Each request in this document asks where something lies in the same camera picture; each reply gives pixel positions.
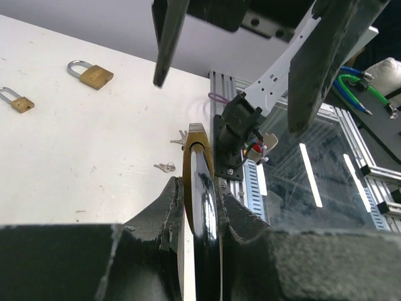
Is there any silver key set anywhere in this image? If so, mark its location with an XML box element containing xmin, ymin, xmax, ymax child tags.
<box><xmin>170</xmin><ymin>130</ymin><xmax>188</xmax><ymax>149</ymax></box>
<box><xmin>154</xmin><ymin>162</ymin><xmax>176</xmax><ymax>173</ymax></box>

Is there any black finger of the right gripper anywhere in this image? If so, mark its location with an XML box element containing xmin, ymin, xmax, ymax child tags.
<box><xmin>288</xmin><ymin>0</ymin><xmax>388</xmax><ymax>134</ymax></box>
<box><xmin>152</xmin><ymin>0</ymin><xmax>189</xmax><ymax>87</ymax></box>

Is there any green cable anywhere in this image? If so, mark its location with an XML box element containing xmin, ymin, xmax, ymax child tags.
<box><xmin>338</xmin><ymin>73</ymin><xmax>391</xmax><ymax>107</ymax></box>

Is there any silver key set right centre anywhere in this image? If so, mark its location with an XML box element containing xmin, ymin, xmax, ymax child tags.
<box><xmin>154</xmin><ymin>162</ymin><xmax>176</xmax><ymax>173</ymax></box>

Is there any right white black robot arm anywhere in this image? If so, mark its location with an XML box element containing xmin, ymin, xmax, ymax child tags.
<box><xmin>244</xmin><ymin>1</ymin><xmax>389</xmax><ymax>134</ymax></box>

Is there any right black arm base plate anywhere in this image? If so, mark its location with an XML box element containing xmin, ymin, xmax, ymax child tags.
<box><xmin>213</xmin><ymin>113</ymin><xmax>249</xmax><ymax>181</ymax></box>

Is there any small brass padlock right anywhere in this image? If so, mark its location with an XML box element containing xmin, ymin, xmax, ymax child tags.
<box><xmin>1</xmin><ymin>87</ymin><xmax>35</xmax><ymax>114</ymax></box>

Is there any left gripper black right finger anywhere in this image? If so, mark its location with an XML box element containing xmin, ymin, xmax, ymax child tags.
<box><xmin>215</xmin><ymin>179</ymin><xmax>400</xmax><ymax>300</ymax></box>

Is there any large brass padlock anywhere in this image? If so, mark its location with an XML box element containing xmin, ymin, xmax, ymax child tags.
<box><xmin>66</xmin><ymin>60</ymin><xmax>114</xmax><ymax>90</ymax></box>
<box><xmin>182</xmin><ymin>123</ymin><xmax>222</xmax><ymax>300</ymax></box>

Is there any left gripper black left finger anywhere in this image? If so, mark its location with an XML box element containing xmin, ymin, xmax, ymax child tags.
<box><xmin>1</xmin><ymin>177</ymin><xmax>184</xmax><ymax>300</ymax></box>

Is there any blue cable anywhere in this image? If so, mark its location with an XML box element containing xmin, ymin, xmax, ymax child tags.
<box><xmin>331</xmin><ymin>65</ymin><xmax>373</xmax><ymax>116</ymax></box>

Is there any slotted grey cable duct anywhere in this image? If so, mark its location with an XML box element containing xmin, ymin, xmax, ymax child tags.
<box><xmin>244</xmin><ymin>160</ymin><xmax>269</xmax><ymax>223</ymax></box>

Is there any silver key set far right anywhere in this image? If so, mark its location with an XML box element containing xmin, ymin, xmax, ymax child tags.
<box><xmin>170</xmin><ymin>130</ymin><xmax>188</xmax><ymax>149</ymax></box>

